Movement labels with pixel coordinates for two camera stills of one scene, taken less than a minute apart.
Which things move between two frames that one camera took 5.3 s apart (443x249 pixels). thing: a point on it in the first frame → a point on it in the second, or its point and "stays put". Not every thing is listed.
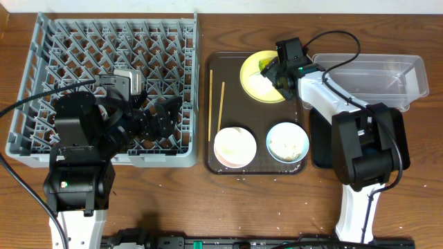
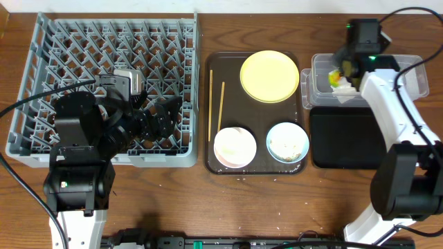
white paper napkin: (260, 83) → (345, 93)
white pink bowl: (233, 153) stays put
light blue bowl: (287, 142) stays put
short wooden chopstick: (223, 88) stays put
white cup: (234, 147) stays put
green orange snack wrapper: (263, 63) → (334, 77)
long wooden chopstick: (210, 105) stays put
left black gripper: (163, 129) stays put
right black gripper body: (283, 71) → (340, 57)
